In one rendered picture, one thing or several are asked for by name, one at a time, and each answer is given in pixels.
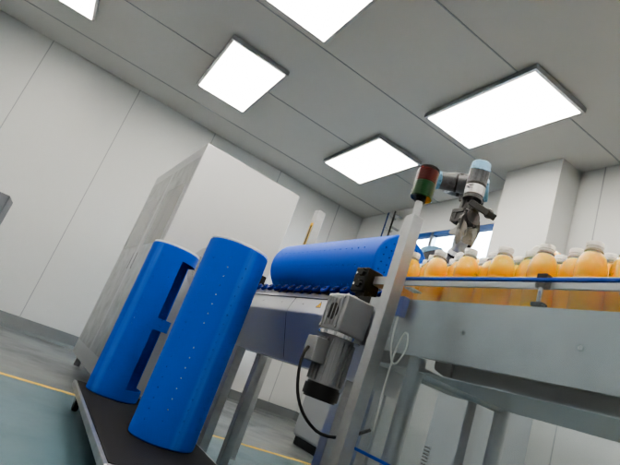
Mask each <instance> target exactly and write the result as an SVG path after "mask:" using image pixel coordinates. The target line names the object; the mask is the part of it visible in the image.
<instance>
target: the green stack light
mask: <svg viewBox="0 0 620 465"><path fill-rule="evenodd" d="M434 192H435V184H434V183H433V182H432V181H430V180H427V179H423V178H419V179H416V180H415V181H414V183H413V186H412V189H411V194H410V197H411V199H413V200H415V198H416V197H423V198H425V202H424V204H426V203H430V202H431V201H432V199H433V195H434Z"/></svg>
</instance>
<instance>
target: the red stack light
mask: <svg viewBox="0 0 620 465"><path fill-rule="evenodd" d="M438 177H439V172H438V171H437V170H436V169H434V168H431V167H426V166H424V167H420V168H419V169H418V172H417V174H416V177H415V180H416V179H419V178H423V179H427V180H430V181H432V182H433V183H434V184H435V186H436V184H437V181H438ZM415 180H414V181H415Z"/></svg>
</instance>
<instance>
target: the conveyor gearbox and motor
mask: <svg viewBox="0 0 620 465"><path fill-rule="evenodd" d="M373 309H374V307H373V306H372V305H370V304H368V303H366V302H364V301H363V300H361V299H359V298H357V297H355V296H353V295H351V294H346V293H331V294H330V295H329V296H328V301H327V304H326V307H325V310H324V312H323V315H322V317H321V320H320V323H319V329H318V332H319V333H320V334H322V335H323V336H320V337H319V336H316V335H311V334H309V335H308V337H307V340H306V343H305V345H304V350H303V352H302V355H301V358H300V361H299V364H298V369H297V377H296V397H297V401H298V406H299V408H300V411H301V414H302V415H303V417H304V419H305V421H306V422H307V424H308V425H309V426H310V427H311V428H312V429H313V430H314V431H315V432H316V433H317V434H319V435H321V436H324V437H326V438H331V439H336V435H327V434H324V433H321V432H320V431H318V430H317V429H316V428H315V427H314V426H313V425H312V424H311V423H310V421H309V420H308V418H307V417H306V415H305V413H304V410H303V407H302V404H301V400H300V393H299V379H300V371H301V366H302V362H303V359H305V360H308V361H310V362H311V364H310V367H309V370H308V372H307V375H306V376H308V378H309V379H308V380H307V381H306V380H305V382H304V387H303V390H302V391H303V392H304V394H305V395H306V396H309V397H312V398H314V399H318V400H321V401H324V402H326V403H328V404H331V405H334V404H337V402H338V399H339V396H340V393H339V391H338V389H342V388H343V385H344V382H345V379H346V375H347V373H348V370H349V367H350V364H351V361H352V357H353V353H354V350H355V348H354V347H353V346H356V347H359V346H361V342H360V341H363V340H364V335H365V332H366V330H367V329H368V327H369V324H370V317H371V314H372V312H373Z"/></svg>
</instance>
